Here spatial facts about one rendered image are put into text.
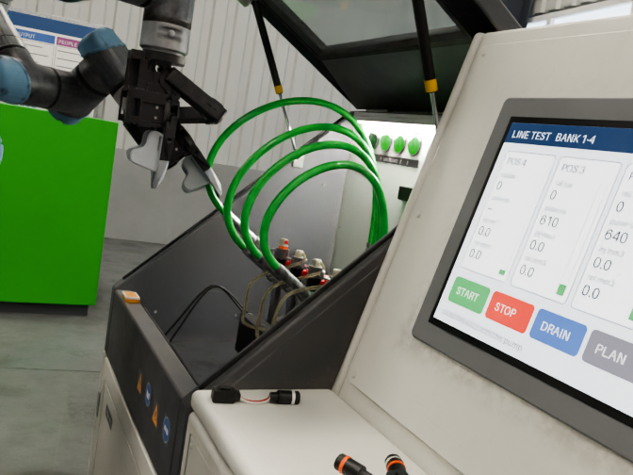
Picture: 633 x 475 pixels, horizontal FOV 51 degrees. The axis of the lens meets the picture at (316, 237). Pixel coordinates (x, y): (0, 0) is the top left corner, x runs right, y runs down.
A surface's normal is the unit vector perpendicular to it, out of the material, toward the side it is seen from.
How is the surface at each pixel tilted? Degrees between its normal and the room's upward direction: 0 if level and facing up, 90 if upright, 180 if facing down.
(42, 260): 90
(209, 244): 90
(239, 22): 90
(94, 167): 90
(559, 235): 76
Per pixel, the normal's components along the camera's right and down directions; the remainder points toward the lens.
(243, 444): 0.17, -0.98
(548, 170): -0.83, -0.33
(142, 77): 0.43, 0.18
